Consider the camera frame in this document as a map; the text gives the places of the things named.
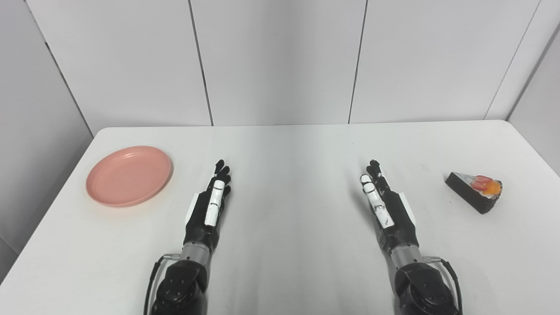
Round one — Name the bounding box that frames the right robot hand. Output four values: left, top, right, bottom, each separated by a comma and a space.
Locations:
360, 159, 420, 254

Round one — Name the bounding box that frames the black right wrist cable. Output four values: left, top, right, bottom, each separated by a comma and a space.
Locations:
423, 256, 463, 315

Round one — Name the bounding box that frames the pink round plate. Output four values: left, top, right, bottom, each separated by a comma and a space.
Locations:
86, 146, 174, 208

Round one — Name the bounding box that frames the chocolate cake slice with fruit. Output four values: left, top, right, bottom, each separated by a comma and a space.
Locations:
445, 171, 503, 215

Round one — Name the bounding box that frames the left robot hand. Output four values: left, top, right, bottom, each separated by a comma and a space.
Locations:
183, 159, 232, 253

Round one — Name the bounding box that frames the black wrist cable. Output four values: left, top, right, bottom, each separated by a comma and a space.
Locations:
143, 253, 181, 315
423, 256, 463, 315

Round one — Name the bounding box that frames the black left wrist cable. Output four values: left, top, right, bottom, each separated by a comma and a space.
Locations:
143, 253, 181, 315

